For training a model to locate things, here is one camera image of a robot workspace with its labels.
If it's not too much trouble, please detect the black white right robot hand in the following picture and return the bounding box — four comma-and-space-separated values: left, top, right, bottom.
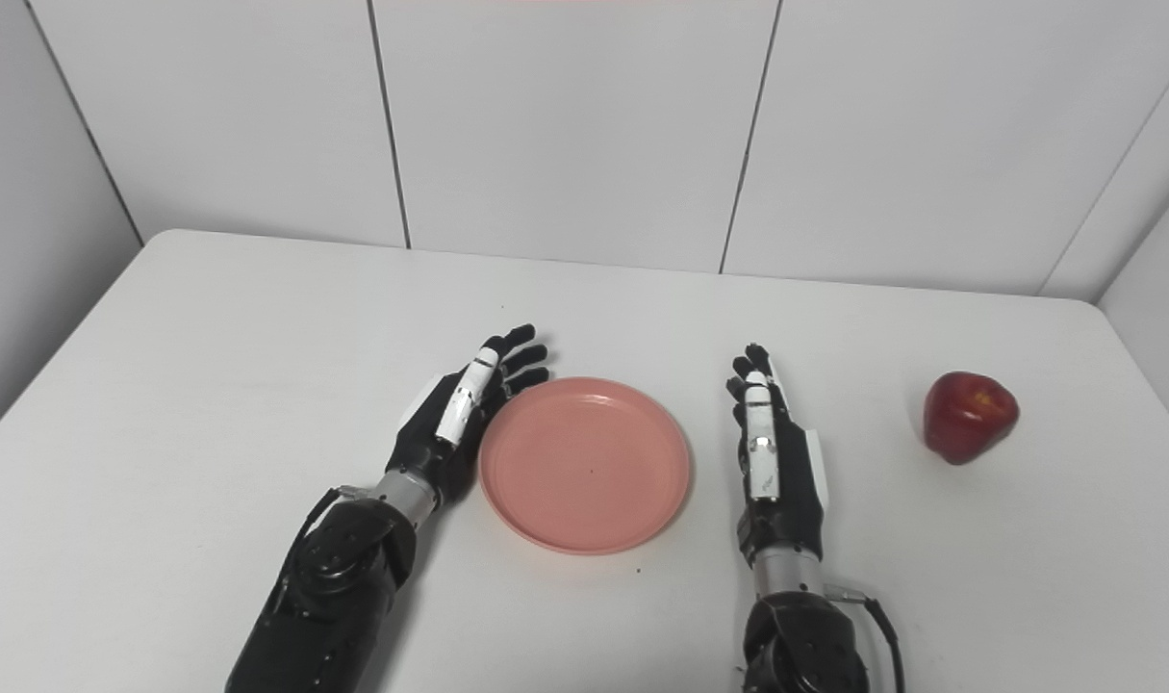
724, 343, 831, 565

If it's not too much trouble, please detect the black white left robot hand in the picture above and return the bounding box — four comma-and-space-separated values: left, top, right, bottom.
384, 323, 552, 504

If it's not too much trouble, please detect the pink round plate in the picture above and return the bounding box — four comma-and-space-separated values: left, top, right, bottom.
478, 376, 693, 556

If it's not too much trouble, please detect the red apple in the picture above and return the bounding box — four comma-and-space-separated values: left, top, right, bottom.
923, 372, 1021, 466

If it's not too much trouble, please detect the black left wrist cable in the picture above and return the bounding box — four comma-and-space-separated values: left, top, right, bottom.
284, 485, 369, 583

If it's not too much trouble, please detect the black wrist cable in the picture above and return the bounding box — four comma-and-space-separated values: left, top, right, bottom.
826, 579, 908, 693
284, 485, 369, 583

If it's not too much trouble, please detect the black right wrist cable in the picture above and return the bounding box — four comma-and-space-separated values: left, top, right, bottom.
826, 579, 908, 693

